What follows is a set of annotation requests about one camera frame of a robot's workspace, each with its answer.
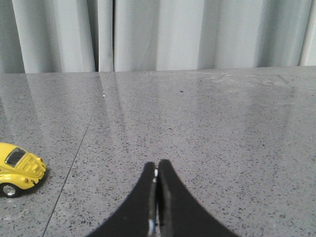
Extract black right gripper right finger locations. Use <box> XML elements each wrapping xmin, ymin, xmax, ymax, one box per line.
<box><xmin>157</xmin><ymin>159</ymin><xmax>236</xmax><ymax>237</ymax></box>

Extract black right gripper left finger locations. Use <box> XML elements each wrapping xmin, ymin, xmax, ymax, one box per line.
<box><xmin>89</xmin><ymin>162</ymin><xmax>157</xmax><ymax>237</ymax></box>

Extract yellow toy beetle car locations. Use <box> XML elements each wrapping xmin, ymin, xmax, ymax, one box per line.
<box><xmin>0</xmin><ymin>143</ymin><xmax>47</xmax><ymax>198</ymax></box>

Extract grey white curtain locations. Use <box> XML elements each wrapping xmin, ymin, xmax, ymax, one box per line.
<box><xmin>0</xmin><ymin>0</ymin><xmax>316</xmax><ymax>73</ymax></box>

